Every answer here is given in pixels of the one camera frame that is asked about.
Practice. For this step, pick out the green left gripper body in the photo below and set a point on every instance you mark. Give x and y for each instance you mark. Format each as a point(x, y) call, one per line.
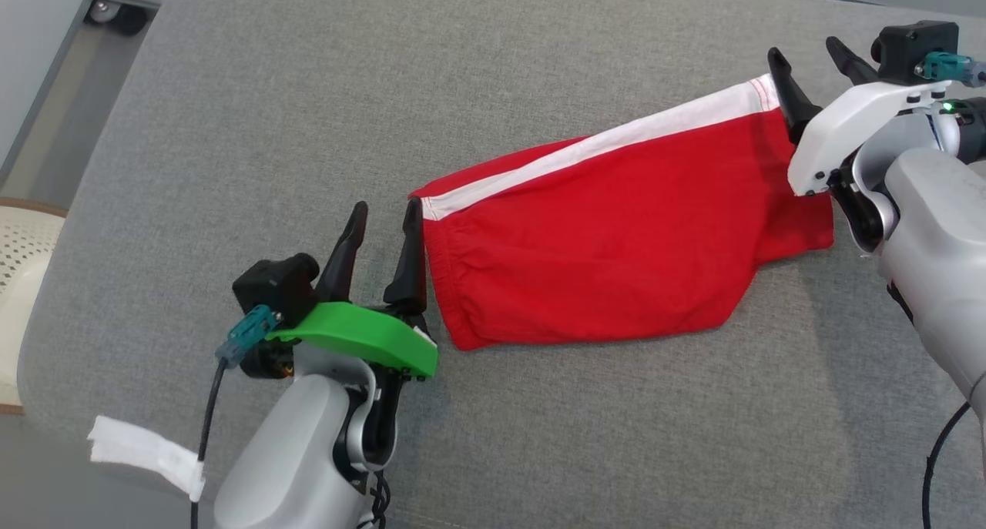
point(362, 333)

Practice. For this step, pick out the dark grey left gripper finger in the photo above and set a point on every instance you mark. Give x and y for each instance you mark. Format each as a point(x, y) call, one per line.
point(345, 259)
point(410, 275)

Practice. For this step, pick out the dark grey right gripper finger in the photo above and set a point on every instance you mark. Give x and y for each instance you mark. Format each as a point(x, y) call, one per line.
point(851, 63)
point(793, 102)

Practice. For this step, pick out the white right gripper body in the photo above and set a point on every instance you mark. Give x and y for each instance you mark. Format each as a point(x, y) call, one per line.
point(840, 121)

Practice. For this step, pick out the red shorts white side stripe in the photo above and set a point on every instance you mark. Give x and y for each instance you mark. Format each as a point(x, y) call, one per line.
point(601, 236)

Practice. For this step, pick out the grey fabric sofa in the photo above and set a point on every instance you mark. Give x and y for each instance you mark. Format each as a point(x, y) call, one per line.
point(385, 90)

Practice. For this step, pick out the cream perforated laundry basket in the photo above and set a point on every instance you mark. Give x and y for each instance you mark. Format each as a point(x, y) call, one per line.
point(23, 282)

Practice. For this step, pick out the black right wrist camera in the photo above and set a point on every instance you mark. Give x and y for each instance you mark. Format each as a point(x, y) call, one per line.
point(913, 44)

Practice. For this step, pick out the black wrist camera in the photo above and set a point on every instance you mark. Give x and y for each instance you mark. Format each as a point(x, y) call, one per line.
point(913, 44)
point(273, 286)

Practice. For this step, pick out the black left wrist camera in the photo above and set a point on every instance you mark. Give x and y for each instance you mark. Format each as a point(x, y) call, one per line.
point(273, 286)

